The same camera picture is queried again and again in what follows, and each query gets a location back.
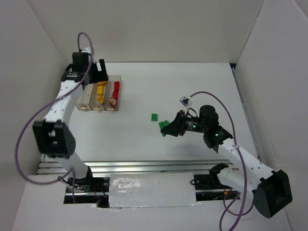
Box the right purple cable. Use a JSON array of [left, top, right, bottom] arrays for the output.
[[190, 91, 255, 231]]

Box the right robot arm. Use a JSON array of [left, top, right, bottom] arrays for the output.
[[161, 105, 293, 218]]

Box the yellow rounded lego brick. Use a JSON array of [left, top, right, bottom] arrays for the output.
[[97, 81, 108, 87]]

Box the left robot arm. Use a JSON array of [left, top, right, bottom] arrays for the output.
[[32, 48, 108, 188]]

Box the small green square lego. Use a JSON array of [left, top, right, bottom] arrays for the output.
[[151, 113, 158, 121]]

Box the green lego plate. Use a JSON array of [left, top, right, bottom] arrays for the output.
[[158, 121, 166, 137]]

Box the red white flower lego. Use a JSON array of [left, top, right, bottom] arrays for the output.
[[109, 97, 118, 107]]

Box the middle clear container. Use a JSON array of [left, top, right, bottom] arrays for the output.
[[90, 81, 108, 111]]

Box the green lego with number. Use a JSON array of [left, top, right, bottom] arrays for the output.
[[163, 120, 170, 126]]

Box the red rounded lego piece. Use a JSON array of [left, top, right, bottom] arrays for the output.
[[111, 90, 119, 101]]

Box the red rectangular lego brick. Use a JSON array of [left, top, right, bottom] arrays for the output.
[[114, 81, 120, 92]]

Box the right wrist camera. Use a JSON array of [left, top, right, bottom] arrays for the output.
[[180, 96, 192, 111]]

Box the white taped cover panel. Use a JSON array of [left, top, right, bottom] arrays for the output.
[[109, 173, 197, 208]]

